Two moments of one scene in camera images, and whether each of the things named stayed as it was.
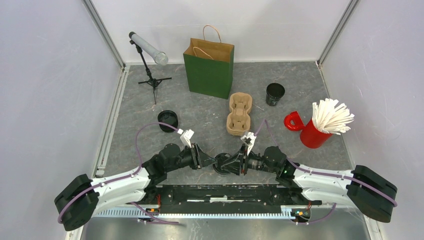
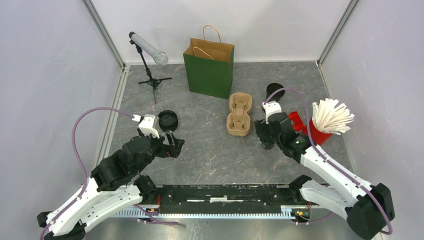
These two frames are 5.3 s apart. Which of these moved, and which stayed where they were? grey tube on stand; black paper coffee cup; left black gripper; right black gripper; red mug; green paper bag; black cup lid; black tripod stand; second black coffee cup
Moved: left black gripper; black paper coffee cup; right black gripper
Stayed: second black coffee cup; black cup lid; red mug; green paper bag; grey tube on stand; black tripod stand
